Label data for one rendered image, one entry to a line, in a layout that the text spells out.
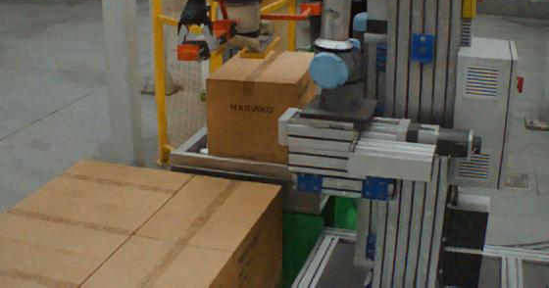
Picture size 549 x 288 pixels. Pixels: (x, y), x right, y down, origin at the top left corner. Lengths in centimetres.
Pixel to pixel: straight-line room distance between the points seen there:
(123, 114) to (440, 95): 218
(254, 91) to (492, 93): 110
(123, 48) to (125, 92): 26
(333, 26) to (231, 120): 107
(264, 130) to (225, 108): 19
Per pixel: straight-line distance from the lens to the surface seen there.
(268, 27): 289
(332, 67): 201
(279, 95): 287
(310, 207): 293
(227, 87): 292
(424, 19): 228
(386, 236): 254
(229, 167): 297
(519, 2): 1139
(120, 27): 385
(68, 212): 273
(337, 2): 199
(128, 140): 402
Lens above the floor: 170
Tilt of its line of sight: 20 degrees down
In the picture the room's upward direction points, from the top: straight up
